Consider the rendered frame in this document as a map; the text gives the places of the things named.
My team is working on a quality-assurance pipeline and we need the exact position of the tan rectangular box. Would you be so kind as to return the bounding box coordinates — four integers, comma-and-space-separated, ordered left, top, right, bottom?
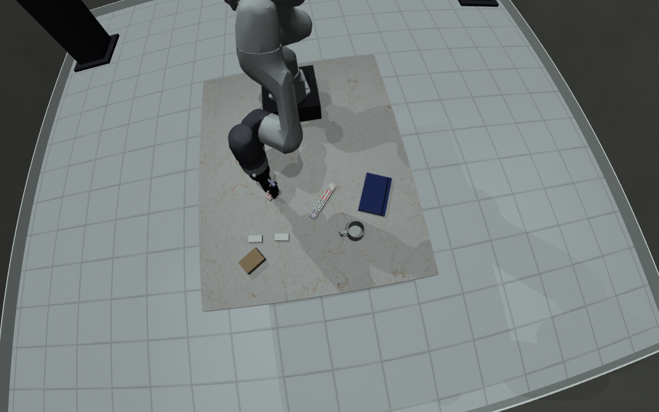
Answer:
238, 248, 266, 275

